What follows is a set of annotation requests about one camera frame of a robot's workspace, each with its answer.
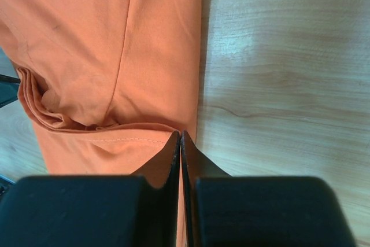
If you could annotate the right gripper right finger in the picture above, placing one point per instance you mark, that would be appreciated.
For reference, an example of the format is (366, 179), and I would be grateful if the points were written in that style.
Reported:
(222, 210)

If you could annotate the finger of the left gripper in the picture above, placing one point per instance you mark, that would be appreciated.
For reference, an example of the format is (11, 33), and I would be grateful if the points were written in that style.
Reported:
(9, 87)

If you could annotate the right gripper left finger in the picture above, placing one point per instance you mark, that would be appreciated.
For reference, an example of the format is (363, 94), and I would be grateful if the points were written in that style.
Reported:
(139, 209)

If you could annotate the orange t shirt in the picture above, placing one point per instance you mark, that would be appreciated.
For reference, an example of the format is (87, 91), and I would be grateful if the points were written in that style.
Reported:
(105, 82)

